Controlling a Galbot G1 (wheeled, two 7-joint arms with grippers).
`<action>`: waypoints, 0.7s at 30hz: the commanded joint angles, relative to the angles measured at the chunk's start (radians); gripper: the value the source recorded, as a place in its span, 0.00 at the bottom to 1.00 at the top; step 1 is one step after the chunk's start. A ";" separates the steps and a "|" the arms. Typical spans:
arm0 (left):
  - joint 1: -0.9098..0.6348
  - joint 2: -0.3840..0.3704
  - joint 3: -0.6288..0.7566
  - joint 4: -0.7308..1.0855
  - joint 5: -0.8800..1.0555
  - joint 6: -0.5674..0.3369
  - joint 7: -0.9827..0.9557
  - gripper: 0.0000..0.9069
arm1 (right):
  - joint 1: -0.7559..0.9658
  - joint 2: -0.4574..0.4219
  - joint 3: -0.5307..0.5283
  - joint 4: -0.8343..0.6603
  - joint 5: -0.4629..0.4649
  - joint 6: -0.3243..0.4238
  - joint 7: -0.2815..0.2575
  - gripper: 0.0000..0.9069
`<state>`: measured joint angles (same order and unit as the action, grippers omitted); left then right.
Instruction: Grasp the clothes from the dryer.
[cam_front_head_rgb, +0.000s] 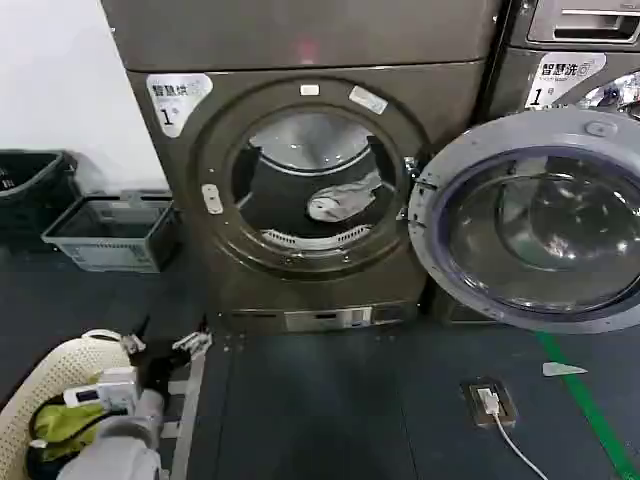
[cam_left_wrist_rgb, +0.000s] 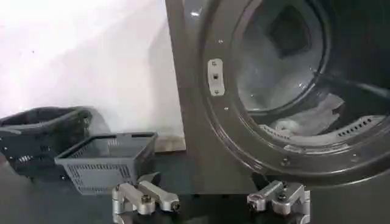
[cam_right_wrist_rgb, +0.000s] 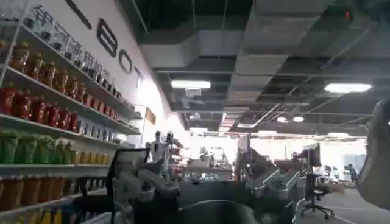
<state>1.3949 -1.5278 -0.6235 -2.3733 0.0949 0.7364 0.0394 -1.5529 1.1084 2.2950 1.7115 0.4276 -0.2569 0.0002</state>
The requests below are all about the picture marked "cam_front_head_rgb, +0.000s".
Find grey metal stand frame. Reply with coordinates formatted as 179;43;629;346
158;344;207;480

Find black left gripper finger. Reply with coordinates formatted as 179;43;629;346
120;314;152;356
171;313;215;357

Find grey plastic basket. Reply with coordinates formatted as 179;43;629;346
40;189;182;274

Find grey garment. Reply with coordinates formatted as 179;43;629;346
305;169;384;224

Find green garment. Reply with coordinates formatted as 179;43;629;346
31;401;107;464

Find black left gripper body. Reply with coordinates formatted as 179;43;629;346
133;340;197;397

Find round glass dryer door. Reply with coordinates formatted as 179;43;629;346
406;109;640;332

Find metal floor socket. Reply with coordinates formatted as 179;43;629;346
459;378;519;429

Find green floor tape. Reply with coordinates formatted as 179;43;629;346
533;329;640;480

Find grey front-load dryer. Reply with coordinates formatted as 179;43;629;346
99;0;494;335

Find grey washing machine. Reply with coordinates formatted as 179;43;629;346
434;0;640;326

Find dark plastic basket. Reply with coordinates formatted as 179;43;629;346
0;148;82;242

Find white paper scrap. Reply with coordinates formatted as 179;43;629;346
542;360;590;378

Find cream perforated laundry basket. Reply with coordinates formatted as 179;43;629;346
0;328;142;480

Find white plug adapter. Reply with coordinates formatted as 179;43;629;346
476;389;502;417

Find white power cable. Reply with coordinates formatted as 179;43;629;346
493;409;545;480

